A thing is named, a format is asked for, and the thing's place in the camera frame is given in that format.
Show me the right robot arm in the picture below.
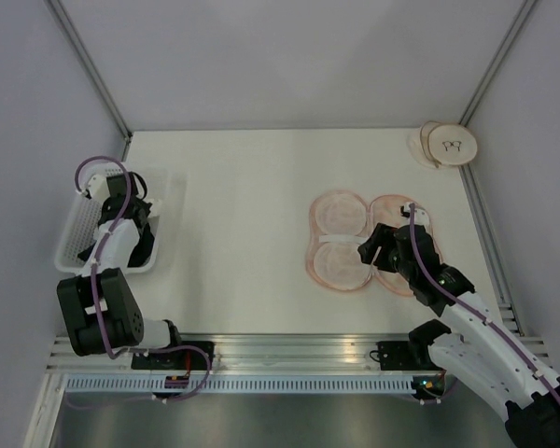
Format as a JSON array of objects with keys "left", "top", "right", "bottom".
[{"left": 358, "top": 224, "right": 560, "bottom": 447}]

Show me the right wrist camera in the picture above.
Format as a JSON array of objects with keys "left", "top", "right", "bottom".
[{"left": 400, "top": 202, "right": 432, "bottom": 233}]

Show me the floral laundry bag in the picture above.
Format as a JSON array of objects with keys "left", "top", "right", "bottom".
[{"left": 303, "top": 189, "right": 445, "bottom": 298}]

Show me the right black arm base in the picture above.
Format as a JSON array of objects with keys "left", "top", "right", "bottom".
[{"left": 369, "top": 341, "right": 435, "bottom": 371}]

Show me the black garment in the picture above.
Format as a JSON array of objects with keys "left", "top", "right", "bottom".
[{"left": 77, "top": 219, "right": 155, "bottom": 273}]

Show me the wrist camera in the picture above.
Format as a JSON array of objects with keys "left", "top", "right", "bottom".
[
  {"left": 77, "top": 175, "right": 110, "bottom": 203},
  {"left": 400, "top": 202, "right": 432, "bottom": 233}
]

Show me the aluminium rail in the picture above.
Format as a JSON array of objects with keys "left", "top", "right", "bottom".
[{"left": 47, "top": 334, "right": 406, "bottom": 375}]

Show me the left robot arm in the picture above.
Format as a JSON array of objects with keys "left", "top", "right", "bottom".
[{"left": 56, "top": 172, "right": 185, "bottom": 370}]

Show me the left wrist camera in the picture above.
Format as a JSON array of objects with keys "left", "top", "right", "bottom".
[{"left": 77, "top": 175, "right": 110, "bottom": 203}]

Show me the white slotted cable duct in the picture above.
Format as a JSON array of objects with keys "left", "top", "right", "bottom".
[{"left": 65, "top": 374, "right": 415, "bottom": 395}]

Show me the white plastic basket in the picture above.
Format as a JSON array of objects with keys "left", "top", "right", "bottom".
[{"left": 54, "top": 159, "right": 172, "bottom": 276}]

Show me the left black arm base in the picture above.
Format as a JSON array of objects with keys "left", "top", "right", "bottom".
[{"left": 131, "top": 341, "right": 215, "bottom": 371}]

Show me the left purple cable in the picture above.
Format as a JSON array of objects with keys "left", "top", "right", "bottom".
[{"left": 74, "top": 155, "right": 214, "bottom": 402}]

